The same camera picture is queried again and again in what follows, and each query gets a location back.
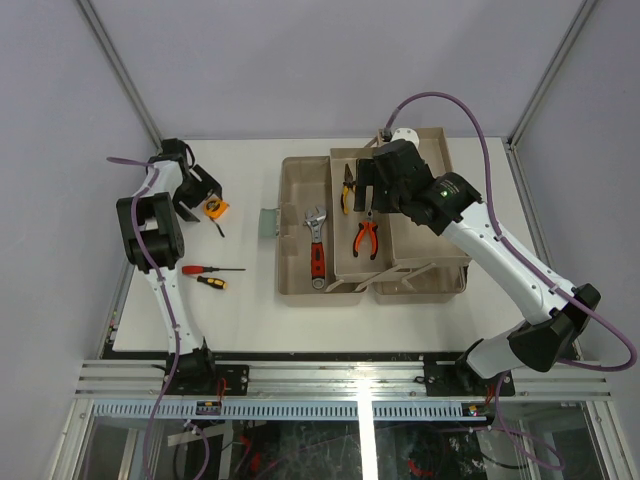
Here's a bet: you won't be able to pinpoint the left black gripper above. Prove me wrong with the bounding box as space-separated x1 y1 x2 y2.
170 167 219 223

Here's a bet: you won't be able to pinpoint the yellow needle-nose pliers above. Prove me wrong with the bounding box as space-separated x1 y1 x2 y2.
340 163 356 215

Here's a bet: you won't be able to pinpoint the orange tape measure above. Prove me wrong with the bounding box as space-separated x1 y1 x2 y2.
203 198 229 238

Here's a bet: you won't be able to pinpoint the orange-handled pliers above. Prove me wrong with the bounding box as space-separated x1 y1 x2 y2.
351 209 380 261

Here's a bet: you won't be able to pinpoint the red-handled adjustable wrench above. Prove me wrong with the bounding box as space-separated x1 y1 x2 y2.
304 206 327 290

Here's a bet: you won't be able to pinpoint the red-handled long screwdriver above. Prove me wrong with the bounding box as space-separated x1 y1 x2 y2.
181 265 245 275

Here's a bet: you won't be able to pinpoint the grey-green toolbox latch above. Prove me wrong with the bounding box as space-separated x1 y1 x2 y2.
258 208 280 239

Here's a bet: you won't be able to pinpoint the beige toolbox with smoky lid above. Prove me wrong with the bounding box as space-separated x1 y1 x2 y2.
276 128 471 307

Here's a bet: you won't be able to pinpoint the yellow-black stubby screwdriver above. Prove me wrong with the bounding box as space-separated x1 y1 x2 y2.
196 276 227 290

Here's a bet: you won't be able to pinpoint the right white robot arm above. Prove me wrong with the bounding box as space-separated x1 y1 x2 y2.
355 139 601 395

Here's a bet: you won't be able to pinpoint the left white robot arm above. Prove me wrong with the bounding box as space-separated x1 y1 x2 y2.
108 138 222 395

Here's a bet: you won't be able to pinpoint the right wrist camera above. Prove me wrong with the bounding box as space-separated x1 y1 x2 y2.
378 127 420 147

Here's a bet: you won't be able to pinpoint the aluminium mounting rail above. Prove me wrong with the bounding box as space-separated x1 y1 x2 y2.
75 360 612 402

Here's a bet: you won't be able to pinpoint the left aluminium frame post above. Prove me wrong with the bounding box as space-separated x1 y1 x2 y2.
73 0 163 149

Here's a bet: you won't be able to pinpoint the aluminium frame post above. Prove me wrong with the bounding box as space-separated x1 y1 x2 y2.
506 0 600 150
73 0 163 149

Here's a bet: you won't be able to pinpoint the slotted cable duct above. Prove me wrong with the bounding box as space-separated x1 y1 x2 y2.
94 399 478 421

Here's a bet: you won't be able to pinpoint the right aluminium frame post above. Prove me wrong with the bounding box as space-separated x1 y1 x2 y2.
506 0 600 150

